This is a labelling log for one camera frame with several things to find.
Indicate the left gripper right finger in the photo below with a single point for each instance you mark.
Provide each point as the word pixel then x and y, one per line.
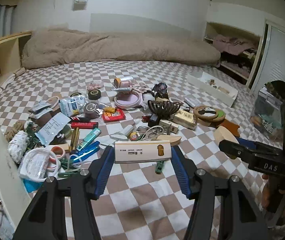
pixel 185 170

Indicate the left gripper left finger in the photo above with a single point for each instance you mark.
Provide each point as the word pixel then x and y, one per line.
pixel 100 170

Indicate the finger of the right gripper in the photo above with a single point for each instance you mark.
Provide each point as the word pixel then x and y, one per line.
pixel 249 151

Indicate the green clothes peg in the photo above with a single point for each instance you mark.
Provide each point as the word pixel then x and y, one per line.
pixel 159 167

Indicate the leaf shaped wooden board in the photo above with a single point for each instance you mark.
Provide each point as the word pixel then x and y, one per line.
pixel 173 139

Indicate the white rectangular box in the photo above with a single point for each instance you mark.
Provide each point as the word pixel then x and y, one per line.
pixel 142 151

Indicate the blue metallic pen case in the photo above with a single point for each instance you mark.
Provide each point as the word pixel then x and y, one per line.
pixel 85 153

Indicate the brown leather piece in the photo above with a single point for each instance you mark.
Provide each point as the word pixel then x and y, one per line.
pixel 232 127

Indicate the teal lighter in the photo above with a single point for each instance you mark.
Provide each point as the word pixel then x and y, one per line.
pixel 89 139

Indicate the gold tube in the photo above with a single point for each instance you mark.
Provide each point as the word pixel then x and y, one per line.
pixel 74 139

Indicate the orange white tape roll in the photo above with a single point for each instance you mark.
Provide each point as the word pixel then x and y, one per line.
pixel 58 151

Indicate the gold box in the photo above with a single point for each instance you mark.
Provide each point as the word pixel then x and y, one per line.
pixel 185 119

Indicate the red snack packet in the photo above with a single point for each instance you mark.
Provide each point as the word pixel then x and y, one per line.
pixel 118 115

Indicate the dark brown hair claw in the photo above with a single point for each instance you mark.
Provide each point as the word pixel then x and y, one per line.
pixel 164 108

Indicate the white paper receipt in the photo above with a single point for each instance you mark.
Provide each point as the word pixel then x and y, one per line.
pixel 48 132

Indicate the blue white tissue packet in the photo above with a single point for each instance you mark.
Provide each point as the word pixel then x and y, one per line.
pixel 73 105

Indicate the pink round compact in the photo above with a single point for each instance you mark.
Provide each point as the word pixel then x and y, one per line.
pixel 128 100

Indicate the black tape roll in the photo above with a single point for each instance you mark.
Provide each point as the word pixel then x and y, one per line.
pixel 94 94

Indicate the white fuzzy yarn ball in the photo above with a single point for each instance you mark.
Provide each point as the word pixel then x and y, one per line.
pixel 18 146

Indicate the white tray with blocks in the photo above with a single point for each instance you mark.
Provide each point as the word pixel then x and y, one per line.
pixel 213 86

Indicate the white storage bin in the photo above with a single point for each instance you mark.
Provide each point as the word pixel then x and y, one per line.
pixel 13 195

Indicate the pink white cylinder bottle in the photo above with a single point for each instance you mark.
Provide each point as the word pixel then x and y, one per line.
pixel 122 82

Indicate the closet shelf with clothes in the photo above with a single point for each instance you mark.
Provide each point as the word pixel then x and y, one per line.
pixel 240 50

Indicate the beige fluffy blanket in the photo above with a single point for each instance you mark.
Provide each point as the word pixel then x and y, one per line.
pixel 58 46

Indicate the wooden bedside shelf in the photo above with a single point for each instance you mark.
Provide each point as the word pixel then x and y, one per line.
pixel 11 47

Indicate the wooden ring coasters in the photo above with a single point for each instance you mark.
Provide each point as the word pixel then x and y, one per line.
pixel 209 116

